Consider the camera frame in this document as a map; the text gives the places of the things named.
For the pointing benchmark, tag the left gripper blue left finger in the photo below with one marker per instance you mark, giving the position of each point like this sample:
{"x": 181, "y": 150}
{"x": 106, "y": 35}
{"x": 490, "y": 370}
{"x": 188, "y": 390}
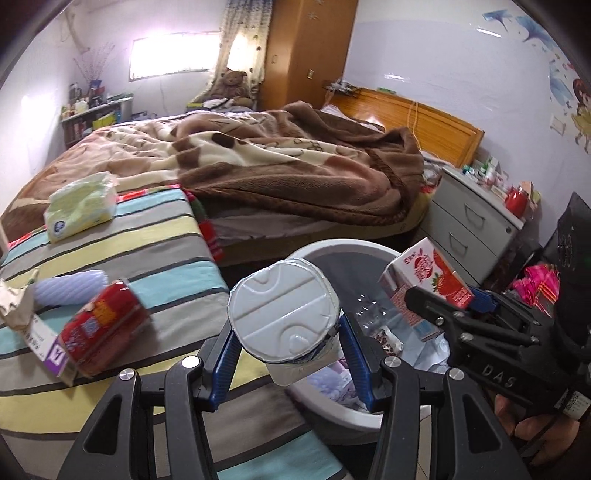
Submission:
{"x": 219, "y": 357}

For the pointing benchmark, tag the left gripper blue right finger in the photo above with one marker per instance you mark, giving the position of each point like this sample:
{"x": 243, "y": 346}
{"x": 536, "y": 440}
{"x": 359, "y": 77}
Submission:
{"x": 364, "y": 357}

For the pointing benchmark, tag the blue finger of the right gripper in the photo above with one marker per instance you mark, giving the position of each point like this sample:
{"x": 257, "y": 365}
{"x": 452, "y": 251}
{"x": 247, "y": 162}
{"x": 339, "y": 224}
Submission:
{"x": 436, "y": 315}
{"x": 482, "y": 301}

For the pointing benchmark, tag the strawberry milk carton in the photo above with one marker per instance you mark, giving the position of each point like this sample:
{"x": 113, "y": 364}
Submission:
{"x": 422, "y": 265}

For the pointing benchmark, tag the white yogurt cup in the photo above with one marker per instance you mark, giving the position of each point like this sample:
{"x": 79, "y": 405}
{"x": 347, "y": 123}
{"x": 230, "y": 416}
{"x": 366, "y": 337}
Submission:
{"x": 287, "y": 316}

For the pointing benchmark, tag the red drink can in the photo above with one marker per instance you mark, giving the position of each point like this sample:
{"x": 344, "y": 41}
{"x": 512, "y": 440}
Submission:
{"x": 103, "y": 328}

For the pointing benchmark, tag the white foam net sleeve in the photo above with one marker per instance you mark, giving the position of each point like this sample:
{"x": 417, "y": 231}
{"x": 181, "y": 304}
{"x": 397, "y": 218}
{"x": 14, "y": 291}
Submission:
{"x": 74, "y": 289}

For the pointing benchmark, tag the purple white medicine box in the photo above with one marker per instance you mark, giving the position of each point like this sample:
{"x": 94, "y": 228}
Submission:
{"x": 44, "y": 343}

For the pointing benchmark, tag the beige paper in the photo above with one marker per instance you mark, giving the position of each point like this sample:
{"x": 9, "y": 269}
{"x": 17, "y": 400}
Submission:
{"x": 17, "y": 304}

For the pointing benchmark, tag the white trash bin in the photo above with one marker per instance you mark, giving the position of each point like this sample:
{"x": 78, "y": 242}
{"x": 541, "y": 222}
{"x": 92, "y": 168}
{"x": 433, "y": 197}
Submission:
{"x": 354, "y": 268}

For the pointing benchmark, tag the right hand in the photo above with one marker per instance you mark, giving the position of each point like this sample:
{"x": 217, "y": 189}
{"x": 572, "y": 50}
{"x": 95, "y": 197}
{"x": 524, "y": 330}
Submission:
{"x": 555, "y": 441}

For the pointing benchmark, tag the pink plaid bag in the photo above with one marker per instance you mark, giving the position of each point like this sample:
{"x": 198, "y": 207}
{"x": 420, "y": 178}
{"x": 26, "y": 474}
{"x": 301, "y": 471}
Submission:
{"x": 539, "y": 287}

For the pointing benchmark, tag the grey nightstand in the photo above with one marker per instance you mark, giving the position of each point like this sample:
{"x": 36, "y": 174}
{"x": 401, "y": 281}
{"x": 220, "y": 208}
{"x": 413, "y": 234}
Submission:
{"x": 470, "y": 226}

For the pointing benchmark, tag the red cup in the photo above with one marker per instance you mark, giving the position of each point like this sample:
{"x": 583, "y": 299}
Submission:
{"x": 517, "y": 201}

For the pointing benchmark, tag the wooden headboard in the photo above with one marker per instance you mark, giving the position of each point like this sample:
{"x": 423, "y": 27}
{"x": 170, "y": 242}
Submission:
{"x": 437, "y": 132}

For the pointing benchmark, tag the brown plush blanket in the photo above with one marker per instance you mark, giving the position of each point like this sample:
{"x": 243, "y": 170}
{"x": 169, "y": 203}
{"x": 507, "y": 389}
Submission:
{"x": 295, "y": 160}

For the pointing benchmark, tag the yellow tissue pack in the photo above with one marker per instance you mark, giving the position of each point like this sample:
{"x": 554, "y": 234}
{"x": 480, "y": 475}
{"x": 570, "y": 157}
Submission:
{"x": 80, "y": 205}

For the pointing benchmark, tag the brown teddy bear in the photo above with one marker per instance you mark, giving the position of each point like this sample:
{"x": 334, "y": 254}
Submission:
{"x": 231, "y": 89}

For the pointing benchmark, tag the cluttered shelf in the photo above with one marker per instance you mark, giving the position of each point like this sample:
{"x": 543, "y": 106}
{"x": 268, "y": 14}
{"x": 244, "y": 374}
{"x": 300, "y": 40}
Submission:
{"x": 86, "y": 112}

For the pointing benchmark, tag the orange wooden wardrobe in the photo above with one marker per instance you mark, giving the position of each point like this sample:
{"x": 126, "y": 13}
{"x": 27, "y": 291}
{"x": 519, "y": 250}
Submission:
{"x": 306, "y": 50}

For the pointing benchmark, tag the window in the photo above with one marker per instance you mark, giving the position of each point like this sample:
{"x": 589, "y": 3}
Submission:
{"x": 164, "y": 53}

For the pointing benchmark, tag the dried branch decoration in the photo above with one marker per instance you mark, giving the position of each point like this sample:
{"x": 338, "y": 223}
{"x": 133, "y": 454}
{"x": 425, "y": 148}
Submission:
{"x": 91, "y": 62}

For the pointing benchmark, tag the patterned curtain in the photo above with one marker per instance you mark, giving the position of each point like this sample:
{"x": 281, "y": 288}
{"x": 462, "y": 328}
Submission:
{"x": 245, "y": 29}

